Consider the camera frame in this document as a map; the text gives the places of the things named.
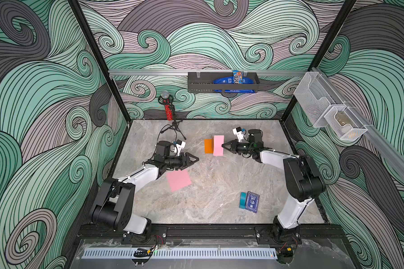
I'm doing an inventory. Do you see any microphone on tripod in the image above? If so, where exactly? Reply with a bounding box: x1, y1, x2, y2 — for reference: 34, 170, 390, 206
158, 91, 186, 140

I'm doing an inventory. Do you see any large clear plastic bin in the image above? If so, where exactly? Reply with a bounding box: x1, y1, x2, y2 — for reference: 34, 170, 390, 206
294, 72, 334, 128

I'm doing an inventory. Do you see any aluminium rail back wall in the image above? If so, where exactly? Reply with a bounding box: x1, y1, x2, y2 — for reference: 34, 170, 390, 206
108, 69, 306, 77

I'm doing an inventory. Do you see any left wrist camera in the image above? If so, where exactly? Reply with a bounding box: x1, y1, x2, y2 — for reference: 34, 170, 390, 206
172, 140, 186, 156

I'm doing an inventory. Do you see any white slotted cable duct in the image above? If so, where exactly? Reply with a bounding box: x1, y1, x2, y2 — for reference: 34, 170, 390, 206
82, 247, 278, 260

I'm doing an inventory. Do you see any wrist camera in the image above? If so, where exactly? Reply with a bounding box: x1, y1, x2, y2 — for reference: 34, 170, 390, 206
172, 140, 186, 156
232, 127, 246, 142

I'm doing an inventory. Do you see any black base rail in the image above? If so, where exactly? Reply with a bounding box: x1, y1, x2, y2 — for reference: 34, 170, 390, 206
77, 223, 347, 240

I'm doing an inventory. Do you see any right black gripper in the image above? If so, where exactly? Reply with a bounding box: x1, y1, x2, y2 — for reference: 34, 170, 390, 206
224, 139, 255, 154

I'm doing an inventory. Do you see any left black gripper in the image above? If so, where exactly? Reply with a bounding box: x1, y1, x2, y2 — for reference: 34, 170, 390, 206
163, 153, 198, 170

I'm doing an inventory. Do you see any pink paper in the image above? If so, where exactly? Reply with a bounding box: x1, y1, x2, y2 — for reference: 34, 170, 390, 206
213, 135, 224, 156
166, 170, 192, 192

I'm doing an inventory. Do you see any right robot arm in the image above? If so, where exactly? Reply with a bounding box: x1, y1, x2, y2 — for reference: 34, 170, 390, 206
222, 127, 326, 239

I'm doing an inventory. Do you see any aluminium rail right wall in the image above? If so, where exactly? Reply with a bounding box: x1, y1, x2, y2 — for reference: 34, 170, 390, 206
311, 67, 404, 182

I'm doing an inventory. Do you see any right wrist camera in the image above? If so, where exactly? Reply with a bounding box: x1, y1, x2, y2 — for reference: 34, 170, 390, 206
232, 127, 246, 142

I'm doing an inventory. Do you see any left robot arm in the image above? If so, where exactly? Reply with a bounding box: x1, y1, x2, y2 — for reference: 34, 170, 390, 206
90, 141, 199, 235

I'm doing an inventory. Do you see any blue card box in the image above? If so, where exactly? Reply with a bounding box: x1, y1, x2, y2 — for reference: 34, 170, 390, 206
245, 192, 260, 213

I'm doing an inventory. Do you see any black wall shelf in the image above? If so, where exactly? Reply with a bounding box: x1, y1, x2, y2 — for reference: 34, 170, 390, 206
187, 72, 260, 93

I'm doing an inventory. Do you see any small clear plastic bin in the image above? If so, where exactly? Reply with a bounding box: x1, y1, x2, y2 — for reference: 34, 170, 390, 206
324, 104, 368, 141

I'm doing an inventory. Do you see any aluminium rail wall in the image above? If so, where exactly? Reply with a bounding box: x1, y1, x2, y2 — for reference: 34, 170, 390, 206
108, 69, 306, 77
311, 67, 404, 182

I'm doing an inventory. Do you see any blue snack packet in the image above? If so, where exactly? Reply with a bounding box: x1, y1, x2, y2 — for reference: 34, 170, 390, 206
213, 71, 255, 93

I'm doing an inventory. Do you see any orange square paper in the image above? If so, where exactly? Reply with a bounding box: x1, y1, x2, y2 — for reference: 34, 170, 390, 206
204, 139, 214, 154

